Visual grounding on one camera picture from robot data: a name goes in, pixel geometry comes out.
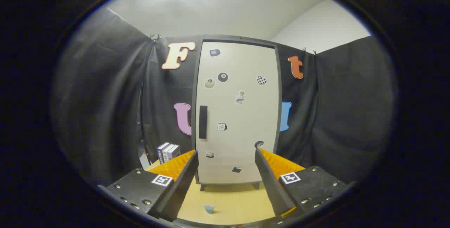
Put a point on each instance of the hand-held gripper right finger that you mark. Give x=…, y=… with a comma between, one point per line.
x=272, y=185

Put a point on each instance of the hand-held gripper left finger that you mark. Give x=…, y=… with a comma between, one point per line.
x=179, y=189

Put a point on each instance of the light blue tube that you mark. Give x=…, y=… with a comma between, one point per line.
x=209, y=208

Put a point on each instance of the white cabinet door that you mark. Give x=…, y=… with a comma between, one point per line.
x=246, y=122

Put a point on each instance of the grey cabinet body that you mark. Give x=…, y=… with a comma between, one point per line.
x=194, y=80

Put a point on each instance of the black backdrop cloth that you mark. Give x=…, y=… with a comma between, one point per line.
x=105, y=97

